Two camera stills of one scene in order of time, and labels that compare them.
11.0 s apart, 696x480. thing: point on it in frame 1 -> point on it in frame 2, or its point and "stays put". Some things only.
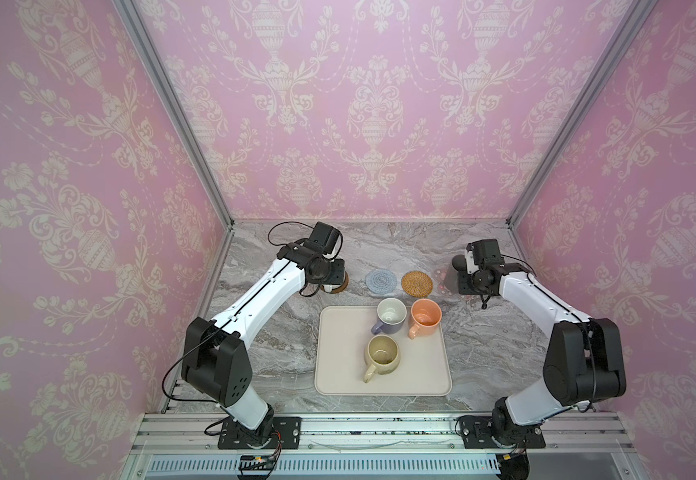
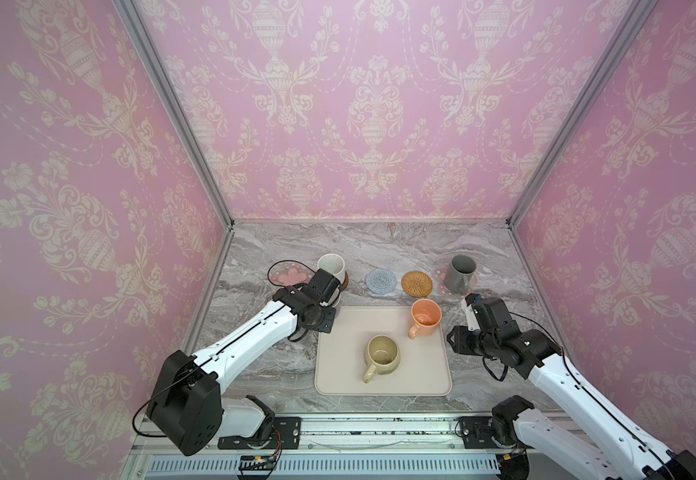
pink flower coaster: x=440 y=282 stays put
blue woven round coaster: x=380 y=281 stays put
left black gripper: x=339 y=275 -> x=329 y=325
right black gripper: x=471 y=282 -> x=465 y=339
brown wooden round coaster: x=339 y=289 stays put
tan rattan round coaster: x=417 y=284 stays put
